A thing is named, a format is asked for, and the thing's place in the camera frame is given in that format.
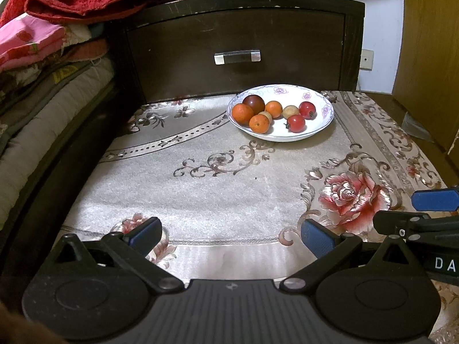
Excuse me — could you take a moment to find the beige floral mat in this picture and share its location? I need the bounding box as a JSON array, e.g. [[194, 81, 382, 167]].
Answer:
[[54, 89, 459, 344]]

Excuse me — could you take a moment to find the pink floral blanket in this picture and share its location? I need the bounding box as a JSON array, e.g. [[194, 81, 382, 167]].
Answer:
[[0, 12, 69, 72]]

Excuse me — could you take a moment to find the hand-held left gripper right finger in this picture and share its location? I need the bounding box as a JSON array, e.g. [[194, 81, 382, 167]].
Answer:
[[280, 218, 429, 292]]

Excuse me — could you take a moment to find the dark red plum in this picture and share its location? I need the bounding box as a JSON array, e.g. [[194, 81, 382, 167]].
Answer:
[[242, 94, 266, 114]]

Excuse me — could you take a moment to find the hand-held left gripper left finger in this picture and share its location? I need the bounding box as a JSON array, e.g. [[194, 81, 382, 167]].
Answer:
[[54, 217, 185, 293]]

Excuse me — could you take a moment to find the dark wooden drawer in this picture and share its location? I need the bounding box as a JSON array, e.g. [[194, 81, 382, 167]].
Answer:
[[125, 9, 347, 97]]

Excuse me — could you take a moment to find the dark wooden nightstand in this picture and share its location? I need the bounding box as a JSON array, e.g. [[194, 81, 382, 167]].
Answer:
[[106, 0, 366, 104]]

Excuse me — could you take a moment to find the red cherry tomato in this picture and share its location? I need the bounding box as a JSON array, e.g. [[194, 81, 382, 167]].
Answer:
[[299, 101, 318, 119], [286, 115, 306, 133]]

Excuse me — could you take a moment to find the orange tangerine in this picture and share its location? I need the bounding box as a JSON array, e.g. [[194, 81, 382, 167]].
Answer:
[[265, 101, 284, 119], [232, 103, 254, 126], [249, 114, 271, 133]]

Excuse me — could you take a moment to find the white floral plate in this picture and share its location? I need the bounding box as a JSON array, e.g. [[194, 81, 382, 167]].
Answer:
[[227, 85, 335, 142]]

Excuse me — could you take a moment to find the clear acrylic drawer handle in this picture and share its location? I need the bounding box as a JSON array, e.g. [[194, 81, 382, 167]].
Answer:
[[214, 48, 262, 66]]

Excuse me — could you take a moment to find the yellow wooden cabinet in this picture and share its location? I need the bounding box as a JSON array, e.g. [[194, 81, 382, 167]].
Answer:
[[392, 0, 459, 173]]

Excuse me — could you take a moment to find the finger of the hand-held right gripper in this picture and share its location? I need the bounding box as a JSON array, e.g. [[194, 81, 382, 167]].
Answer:
[[373, 211, 459, 242], [412, 186, 459, 211]]

